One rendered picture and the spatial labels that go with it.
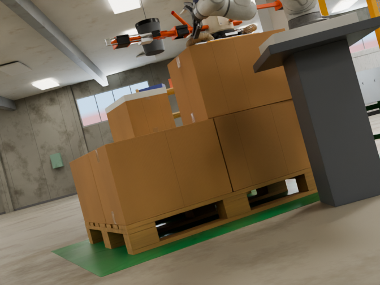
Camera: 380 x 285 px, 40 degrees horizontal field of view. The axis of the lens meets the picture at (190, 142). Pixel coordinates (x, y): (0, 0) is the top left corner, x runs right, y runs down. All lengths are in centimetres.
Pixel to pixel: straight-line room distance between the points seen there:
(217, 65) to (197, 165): 56
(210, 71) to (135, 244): 98
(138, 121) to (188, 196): 194
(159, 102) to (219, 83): 183
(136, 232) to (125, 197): 18
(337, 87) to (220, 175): 75
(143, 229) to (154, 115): 212
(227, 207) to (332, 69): 88
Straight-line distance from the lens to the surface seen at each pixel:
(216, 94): 276
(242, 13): 260
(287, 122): 293
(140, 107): 448
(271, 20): 447
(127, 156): 252
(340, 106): 240
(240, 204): 273
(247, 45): 291
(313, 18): 248
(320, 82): 239
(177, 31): 294
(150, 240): 254
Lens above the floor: 40
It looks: 1 degrees up
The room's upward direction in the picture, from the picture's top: 15 degrees counter-clockwise
